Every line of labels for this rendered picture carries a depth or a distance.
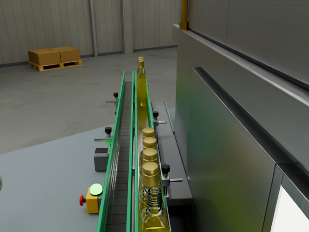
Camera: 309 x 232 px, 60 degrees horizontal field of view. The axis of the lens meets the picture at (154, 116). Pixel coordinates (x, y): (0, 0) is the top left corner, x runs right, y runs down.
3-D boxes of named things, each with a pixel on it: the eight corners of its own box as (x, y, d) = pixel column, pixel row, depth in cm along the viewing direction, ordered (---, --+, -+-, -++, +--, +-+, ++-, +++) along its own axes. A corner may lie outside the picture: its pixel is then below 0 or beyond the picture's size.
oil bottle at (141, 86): (146, 106, 168) (145, 61, 157) (137, 107, 167) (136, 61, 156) (146, 103, 173) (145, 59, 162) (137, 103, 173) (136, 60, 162)
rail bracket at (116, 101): (119, 116, 155) (117, 94, 150) (106, 116, 154) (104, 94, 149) (119, 113, 158) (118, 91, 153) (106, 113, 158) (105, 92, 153)
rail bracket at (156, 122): (167, 139, 129) (167, 113, 123) (152, 139, 128) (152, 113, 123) (166, 135, 132) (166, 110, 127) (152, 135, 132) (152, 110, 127)
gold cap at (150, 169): (158, 187, 57) (159, 170, 55) (142, 188, 57) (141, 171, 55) (157, 177, 60) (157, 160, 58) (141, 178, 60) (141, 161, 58)
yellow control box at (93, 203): (106, 214, 100) (104, 198, 97) (86, 215, 100) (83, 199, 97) (107, 201, 107) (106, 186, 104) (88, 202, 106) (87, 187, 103)
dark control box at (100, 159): (111, 171, 126) (111, 155, 122) (94, 172, 125) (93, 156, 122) (113, 161, 133) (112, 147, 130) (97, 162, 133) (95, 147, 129)
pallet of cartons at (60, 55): (72, 60, 744) (70, 45, 728) (83, 66, 682) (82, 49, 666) (28, 66, 682) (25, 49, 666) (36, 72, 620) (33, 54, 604)
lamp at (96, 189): (101, 195, 98) (101, 189, 97) (89, 196, 98) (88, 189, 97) (103, 188, 103) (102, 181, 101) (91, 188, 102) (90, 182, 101)
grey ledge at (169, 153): (191, 219, 93) (193, 193, 89) (166, 221, 92) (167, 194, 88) (164, 114, 180) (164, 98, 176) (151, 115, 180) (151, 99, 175)
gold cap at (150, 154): (157, 171, 62) (157, 155, 60) (142, 172, 62) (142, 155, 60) (157, 163, 65) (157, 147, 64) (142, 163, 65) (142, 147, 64)
